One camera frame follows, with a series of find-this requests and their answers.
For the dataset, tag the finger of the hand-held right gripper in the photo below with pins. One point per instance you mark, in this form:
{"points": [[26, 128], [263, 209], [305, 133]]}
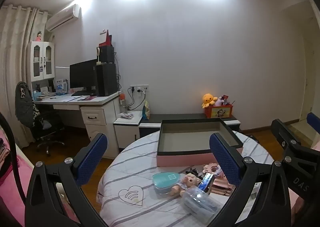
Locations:
{"points": [[314, 121], [281, 131]]}

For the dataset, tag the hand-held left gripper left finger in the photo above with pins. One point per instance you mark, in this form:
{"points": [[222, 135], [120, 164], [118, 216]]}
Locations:
{"points": [[93, 156]]}

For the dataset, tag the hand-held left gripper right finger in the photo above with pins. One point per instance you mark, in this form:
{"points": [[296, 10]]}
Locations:
{"points": [[223, 159]]}

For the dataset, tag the pink box with black rim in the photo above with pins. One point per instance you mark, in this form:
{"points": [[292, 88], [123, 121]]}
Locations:
{"points": [[185, 160]]}

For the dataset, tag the small soft doll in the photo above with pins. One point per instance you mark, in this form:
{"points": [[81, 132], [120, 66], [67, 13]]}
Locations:
{"points": [[191, 180]]}

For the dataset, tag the clear plastic box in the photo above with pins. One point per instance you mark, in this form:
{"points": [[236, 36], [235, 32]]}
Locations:
{"points": [[200, 204]]}

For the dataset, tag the teal plastic container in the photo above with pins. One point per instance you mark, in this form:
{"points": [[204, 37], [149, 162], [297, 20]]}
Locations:
{"points": [[166, 179]]}

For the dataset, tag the black hair clip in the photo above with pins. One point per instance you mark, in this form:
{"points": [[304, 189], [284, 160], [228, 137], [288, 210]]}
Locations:
{"points": [[195, 170]]}

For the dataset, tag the striped white tablecloth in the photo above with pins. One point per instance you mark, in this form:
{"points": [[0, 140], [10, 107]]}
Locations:
{"points": [[130, 156]]}

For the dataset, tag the white nightstand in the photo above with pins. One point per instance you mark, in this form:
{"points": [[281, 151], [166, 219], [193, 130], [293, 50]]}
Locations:
{"points": [[127, 131]]}

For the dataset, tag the cream door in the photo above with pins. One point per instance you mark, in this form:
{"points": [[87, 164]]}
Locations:
{"points": [[308, 79]]}

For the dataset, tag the red toy box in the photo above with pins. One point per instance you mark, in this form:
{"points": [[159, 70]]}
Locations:
{"points": [[218, 111]]}

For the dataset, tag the small printed packet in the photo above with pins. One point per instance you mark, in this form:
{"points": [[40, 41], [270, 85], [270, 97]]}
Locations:
{"points": [[126, 116]]}

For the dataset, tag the white desk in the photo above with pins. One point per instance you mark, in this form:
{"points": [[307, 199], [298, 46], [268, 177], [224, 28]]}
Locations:
{"points": [[100, 103]]}

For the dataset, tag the pink plush toy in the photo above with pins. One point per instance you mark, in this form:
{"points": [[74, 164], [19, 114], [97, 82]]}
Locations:
{"points": [[218, 101]]}

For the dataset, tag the black office chair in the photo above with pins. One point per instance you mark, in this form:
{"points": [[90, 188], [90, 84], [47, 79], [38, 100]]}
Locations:
{"points": [[45, 121]]}

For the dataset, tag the orange octopus plush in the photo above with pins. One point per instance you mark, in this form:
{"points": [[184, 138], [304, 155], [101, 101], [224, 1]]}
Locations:
{"points": [[208, 99]]}

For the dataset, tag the black keyboard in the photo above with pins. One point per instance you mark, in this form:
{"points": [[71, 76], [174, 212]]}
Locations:
{"points": [[81, 93]]}

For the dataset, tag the orange capped bottle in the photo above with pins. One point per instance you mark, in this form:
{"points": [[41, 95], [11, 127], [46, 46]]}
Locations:
{"points": [[122, 98]]}

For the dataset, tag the snack bag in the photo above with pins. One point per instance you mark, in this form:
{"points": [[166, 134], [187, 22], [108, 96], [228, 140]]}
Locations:
{"points": [[146, 111]]}

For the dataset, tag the pink blanket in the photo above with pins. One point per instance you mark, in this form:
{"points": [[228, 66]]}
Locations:
{"points": [[22, 167]]}

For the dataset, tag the low dark top cabinet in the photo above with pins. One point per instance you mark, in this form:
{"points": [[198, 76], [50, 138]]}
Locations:
{"points": [[155, 118]]}

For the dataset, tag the blue box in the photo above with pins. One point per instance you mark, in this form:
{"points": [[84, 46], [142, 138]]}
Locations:
{"points": [[61, 85]]}

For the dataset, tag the black computer tower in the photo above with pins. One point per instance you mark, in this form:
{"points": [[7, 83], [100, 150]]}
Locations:
{"points": [[106, 79]]}

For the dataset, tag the black computer monitor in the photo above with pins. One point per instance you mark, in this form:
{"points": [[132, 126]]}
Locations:
{"points": [[82, 76]]}

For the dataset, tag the leopard print garment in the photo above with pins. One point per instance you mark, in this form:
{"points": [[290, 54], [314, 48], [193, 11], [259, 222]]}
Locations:
{"points": [[23, 101]]}

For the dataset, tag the red paper bag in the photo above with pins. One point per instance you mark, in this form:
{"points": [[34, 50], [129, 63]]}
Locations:
{"points": [[108, 39]]}

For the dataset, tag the white glass door cabinet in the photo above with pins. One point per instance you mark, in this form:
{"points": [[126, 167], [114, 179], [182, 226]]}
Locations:
{"points": [[41, 45]]}

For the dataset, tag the beige curtain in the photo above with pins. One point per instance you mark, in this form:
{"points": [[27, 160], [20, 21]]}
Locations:
{"points": [[15, 54]]}

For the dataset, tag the pink doll figure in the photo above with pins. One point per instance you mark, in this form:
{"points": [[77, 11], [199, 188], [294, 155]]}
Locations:
{"points": [[38, 36]]}

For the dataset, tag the white air conditioner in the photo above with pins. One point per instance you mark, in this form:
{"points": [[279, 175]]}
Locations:
{"points": [[62, 18]]}

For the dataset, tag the white wall socket strip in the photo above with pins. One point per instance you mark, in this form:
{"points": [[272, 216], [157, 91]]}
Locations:
{"points": [[140, 89]]}

